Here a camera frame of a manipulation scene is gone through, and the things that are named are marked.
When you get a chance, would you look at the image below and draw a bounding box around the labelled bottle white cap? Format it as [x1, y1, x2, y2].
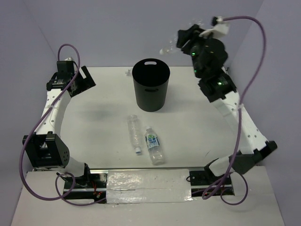
[144, 126, 165, 165]

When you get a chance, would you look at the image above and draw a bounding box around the black plastic bin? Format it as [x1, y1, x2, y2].
[132, 58, 170, 112]

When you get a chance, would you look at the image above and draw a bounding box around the crushed clear plastic bottle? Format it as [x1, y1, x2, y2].
[159, 19, 203, 55]

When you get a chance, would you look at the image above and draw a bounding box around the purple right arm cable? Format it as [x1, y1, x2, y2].
[201, 15, 267, 206]

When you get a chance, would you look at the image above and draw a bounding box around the clear bottle blue cap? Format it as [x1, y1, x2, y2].
[127, 115, 142, 155]

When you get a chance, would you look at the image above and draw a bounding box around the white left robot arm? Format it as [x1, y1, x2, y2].
[25, 57, 95, 188]

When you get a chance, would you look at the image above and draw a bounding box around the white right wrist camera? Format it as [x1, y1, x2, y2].
[199, 16, 230, 39]

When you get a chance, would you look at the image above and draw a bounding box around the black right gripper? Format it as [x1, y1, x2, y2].
[174, 24, 216, 78]

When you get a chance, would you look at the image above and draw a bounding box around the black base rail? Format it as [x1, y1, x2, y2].
[62, 166, 236, 201]

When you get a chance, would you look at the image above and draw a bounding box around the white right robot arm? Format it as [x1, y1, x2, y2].
[176, 24, 277, 184]

